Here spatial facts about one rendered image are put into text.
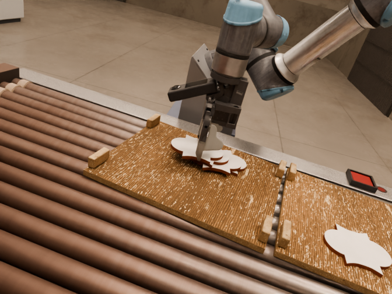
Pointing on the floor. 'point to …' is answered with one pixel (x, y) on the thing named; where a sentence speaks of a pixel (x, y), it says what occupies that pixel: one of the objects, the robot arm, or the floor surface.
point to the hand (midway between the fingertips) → (197, 147)
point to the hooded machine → (11, 11)
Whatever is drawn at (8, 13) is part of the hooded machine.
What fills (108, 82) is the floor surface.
